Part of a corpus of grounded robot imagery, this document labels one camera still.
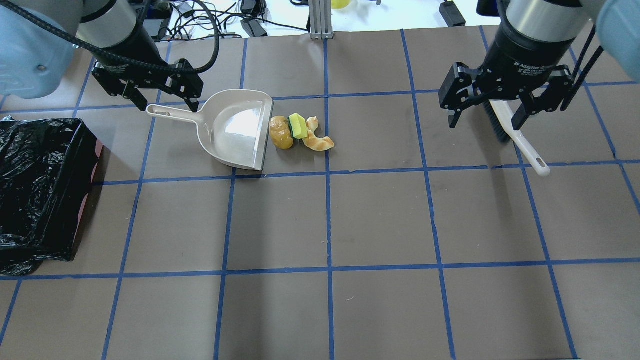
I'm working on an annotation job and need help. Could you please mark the croissant bread toy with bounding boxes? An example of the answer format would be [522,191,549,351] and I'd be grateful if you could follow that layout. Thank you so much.
[302,116,335,152]

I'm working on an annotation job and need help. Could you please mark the beige plastic dustpan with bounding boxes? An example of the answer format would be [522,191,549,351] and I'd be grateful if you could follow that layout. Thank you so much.
[146,89,274,171]

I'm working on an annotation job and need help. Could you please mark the black power brick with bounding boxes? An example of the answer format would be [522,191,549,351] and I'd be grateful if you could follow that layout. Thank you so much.
[438,0,466,28]

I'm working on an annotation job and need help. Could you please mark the white hand brush black bristles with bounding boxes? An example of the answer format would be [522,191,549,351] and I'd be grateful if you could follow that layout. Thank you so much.
[483,100,551,177]

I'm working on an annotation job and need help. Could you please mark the yellow green sponge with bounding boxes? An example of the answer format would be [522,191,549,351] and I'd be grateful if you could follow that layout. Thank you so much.
[287,112,308,140]

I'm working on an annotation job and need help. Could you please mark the black trash bag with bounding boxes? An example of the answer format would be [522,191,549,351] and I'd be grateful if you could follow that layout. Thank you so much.
[0,116,97,276]

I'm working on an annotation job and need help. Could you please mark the yellow potato toy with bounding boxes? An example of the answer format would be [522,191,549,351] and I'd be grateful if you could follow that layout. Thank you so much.
[269,115,294,150]

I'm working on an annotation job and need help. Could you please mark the black power adapter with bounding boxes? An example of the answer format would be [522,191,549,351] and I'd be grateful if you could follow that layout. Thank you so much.
[240,18,269,38]

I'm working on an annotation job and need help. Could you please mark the aluminium frame post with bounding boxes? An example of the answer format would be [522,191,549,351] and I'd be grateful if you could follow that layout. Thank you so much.
[308,0,334,40]

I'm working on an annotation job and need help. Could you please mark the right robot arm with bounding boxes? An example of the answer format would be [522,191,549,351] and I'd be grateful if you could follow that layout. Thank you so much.
[438,0,639,130]

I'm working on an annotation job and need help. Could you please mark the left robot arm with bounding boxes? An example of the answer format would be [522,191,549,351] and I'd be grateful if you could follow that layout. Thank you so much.
[0,0,221,112]

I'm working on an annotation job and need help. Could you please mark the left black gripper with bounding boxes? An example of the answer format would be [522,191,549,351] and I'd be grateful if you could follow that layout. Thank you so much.
[91,25,205,113]

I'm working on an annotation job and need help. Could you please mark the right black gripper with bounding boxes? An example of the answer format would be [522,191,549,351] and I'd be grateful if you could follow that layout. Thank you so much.
[438,22,574,131]

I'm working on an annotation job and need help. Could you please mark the pink bin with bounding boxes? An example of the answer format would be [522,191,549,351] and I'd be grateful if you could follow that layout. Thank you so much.
[71,139,105,255]

